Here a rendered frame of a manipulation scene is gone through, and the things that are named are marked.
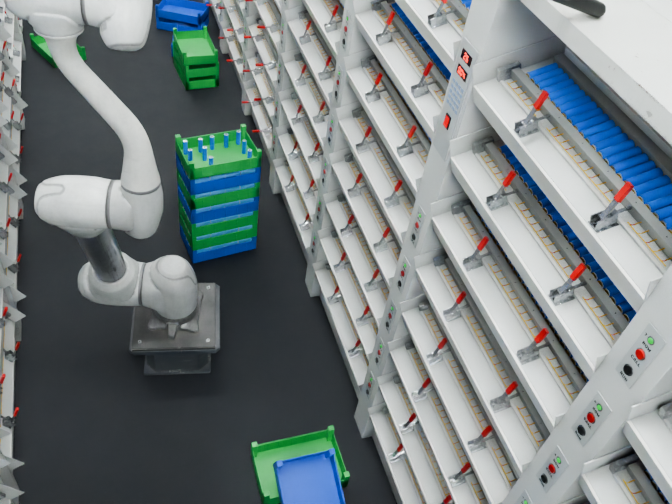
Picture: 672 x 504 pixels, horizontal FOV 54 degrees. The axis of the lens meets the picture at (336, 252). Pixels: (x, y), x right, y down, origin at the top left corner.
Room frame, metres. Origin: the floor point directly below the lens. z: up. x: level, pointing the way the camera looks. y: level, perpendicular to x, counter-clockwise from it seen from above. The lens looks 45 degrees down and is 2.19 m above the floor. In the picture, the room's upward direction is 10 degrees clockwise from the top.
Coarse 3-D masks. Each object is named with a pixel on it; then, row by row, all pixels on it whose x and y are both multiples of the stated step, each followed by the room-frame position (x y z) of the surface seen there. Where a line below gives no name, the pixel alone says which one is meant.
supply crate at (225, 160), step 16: (240, 128) 2.29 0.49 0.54; (176, 144) 2.12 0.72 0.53; (192, 144) 2.17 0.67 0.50; (208, 144) 2.21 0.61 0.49; (240, 144) 2.25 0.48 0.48; (208, 160) 2.11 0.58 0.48; (224, 160) 2.13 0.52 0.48; (240, 160) 2.08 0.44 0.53; (256, 160) 2.12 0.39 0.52; (192, 176) 1.98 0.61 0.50; (208, 176) 2.01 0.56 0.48
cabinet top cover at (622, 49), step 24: (528, 0) 1.19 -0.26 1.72; (600, 0) 1.19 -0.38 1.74; (624, 0) 1.21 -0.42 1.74; (552, 24) 1.11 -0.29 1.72; (576, 24) 1.07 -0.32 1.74; (600, 24) 1.09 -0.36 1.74; (624, 24) 1.10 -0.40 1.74; (648, 24) 1.12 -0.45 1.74; (576, 48) 1.04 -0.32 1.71; (600, 48) 1.00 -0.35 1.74; (624, 48) 1.01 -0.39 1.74; (648, 48) 1.03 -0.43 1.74; (600, 72) 0.98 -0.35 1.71; (624, 72) 0.94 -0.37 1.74; (648, 72) 0.95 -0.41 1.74; (624, 96) 0.92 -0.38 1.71; (648, 96) 0.88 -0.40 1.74; (648, 120) 0.86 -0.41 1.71
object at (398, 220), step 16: (352, 112) 1.90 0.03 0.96; (352, 128) 1.86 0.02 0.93; (352, 144) 1.78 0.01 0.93; (368, 160) 1.70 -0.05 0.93; (368, 176) 1.63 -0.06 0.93; (384, 176) 1.62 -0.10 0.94; (384, 192) 1.56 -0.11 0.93; (400, 192) 1.55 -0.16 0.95; (384, 208) 1.49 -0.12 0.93; (400, 208) 1.49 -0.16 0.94; (400, 224) 1.43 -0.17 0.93; (400, 240) 1.37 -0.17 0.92
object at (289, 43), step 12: (288, 0) 2.55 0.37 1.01; (300, 0) 2.56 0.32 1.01; (288, 36) 2.54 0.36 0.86; (288, 48) 2.54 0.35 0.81; (276, 84) 2.62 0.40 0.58; (288, 84) 2.55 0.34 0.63; (276, 96) 2.61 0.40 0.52; (276, 132) 2.56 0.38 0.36; (276, 144) 2.55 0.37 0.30; (276, 156) 2.54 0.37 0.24; (276, 180) 2.54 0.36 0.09; (276, 192) 2.55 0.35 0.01
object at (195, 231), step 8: (184, 216) 2.06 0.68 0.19; (248, 216) 2.11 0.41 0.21; (256, 216) 2.13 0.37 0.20; (192, 224) 1.97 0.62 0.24; (216, 224) 2.03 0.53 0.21; (224, 224) 2.05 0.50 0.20; (232, 224) 2.07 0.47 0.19; (240, 224) 2.09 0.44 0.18; (248, 224) 2.11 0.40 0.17; (192, 232) 1.97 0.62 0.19; (200, 232) 1.99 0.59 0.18; (208, 232) 2.01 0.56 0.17; (216, 232) 2.03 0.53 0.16
